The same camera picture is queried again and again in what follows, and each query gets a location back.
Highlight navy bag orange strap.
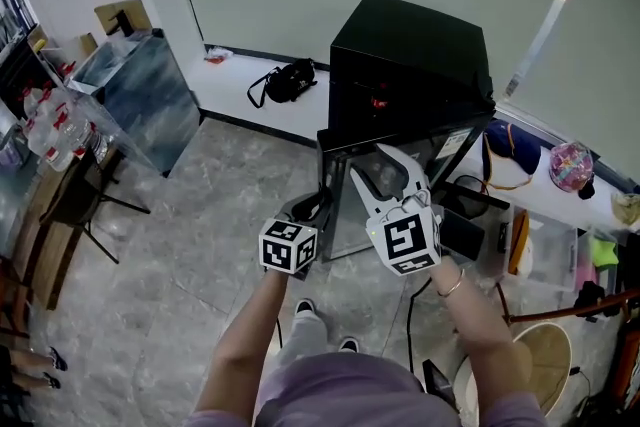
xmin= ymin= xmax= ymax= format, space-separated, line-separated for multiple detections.
xmin=482 ymin=118 xmax=542 ymax=191

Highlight person's left forearm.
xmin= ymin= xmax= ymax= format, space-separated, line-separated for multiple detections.
xmin=194 ymin=269 xmax=291 ymax=421

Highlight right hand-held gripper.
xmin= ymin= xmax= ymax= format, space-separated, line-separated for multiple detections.
xmin=348 ymin=143 xmax=444 ymax=277

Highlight black storage rack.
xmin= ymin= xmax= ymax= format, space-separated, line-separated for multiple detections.
xmin=0 ymin=39 xmax=56 ymax=116

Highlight red white plastic wrapper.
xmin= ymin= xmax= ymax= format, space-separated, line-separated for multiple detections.
xmin=203 ymin=45 xmax=235 ymax=65

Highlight clear bin pink contents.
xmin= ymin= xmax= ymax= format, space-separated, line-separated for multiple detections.
xmin=577 ymin=234 xmax=621 ymax=294

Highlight pink patterned round bag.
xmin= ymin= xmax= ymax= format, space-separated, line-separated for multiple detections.
xmin=548 ymin=142 xmax=595 ymax=193

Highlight black faucet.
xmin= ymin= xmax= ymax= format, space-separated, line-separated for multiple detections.
xmin=107 ymin=9 xmax=136 ymax=38

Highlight neon green cloth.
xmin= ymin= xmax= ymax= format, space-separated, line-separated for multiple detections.
xmin=589 ymin=237 xmax=620 ymax=271

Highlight black shoulder bag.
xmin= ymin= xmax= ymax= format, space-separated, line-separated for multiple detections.
xmin=247 ymin=58 xmax=319 ymax=110

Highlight yellow bag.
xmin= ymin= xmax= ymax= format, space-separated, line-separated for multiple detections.
xmin=507 ymin=209 xmax=530 ymax=276

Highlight person's right forearm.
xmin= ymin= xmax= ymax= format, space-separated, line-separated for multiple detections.
xmin=429 ymin=254 xmax=534 ymax=416

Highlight black-framed glass door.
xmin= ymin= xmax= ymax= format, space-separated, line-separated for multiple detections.
xmin=315 ymin=112 xmax=496 ymax=264

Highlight white round tub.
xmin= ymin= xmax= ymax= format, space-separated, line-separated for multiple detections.
xmin=452 ymin=322 xmax=573 ymax=419

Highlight grey box black lid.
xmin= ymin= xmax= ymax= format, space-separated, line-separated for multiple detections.
xmin=439 ymin=207 xmax=486 ymax=261

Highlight cluster of clear water jugs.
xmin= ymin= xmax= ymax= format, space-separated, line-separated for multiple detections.
xmin=19 ymin=84 xmax=109 ymax=172

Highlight wooden coat rack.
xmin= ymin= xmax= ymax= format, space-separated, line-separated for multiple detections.
xmin=494 ymin=284 xmax=640 ymax=326

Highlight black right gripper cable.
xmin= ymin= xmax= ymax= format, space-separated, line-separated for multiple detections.
xmin=407 ymin=277 xmax=434 ymax=366

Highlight clear plastic storage bin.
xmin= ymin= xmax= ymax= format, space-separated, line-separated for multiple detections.
xmin=492 ymin=204 xmax=581 ymax=291

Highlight white window ledge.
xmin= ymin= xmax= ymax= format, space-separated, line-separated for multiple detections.
xmin=184 ymin=47 xmax=640 ymax=236

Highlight thin gold bracelet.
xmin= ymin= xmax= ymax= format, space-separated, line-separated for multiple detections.
xmin=437 ymin=268 xmax=466 ymax=299

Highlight black waist device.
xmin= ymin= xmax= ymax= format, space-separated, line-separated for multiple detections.
xmin=422 ymin=358 xmax=459 ymax=411

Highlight black wire mesh bin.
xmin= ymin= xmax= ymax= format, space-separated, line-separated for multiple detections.
xmin=447 ymin=174 xmax=494 ymax=219

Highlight beige hat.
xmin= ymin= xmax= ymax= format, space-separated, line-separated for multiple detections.
xmin=612 ymin=191 xmax=640 ymax=221

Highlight black metal chair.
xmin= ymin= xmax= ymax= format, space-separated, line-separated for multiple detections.
xmin=39 ymin=147 xmax=151 ymax=265

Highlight black garment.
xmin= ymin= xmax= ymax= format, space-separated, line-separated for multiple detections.
xmin=573 ymin=280 xmax=621 ymax=319

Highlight person's purple shirt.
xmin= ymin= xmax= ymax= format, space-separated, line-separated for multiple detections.
xmin=187 ymin=352 xmax=549 ymax=427

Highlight wooden table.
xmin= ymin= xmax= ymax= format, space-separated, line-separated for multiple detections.
xmin=0 ymin=149 xmax=126 ymax=311

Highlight person's grey trousers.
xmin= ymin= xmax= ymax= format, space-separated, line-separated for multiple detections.
xmin=277 ymin=309 xmax=361 ymax=361

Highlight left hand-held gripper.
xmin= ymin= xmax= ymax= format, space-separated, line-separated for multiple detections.
xmin=258 ymin=187 xmax=334 ymax=281

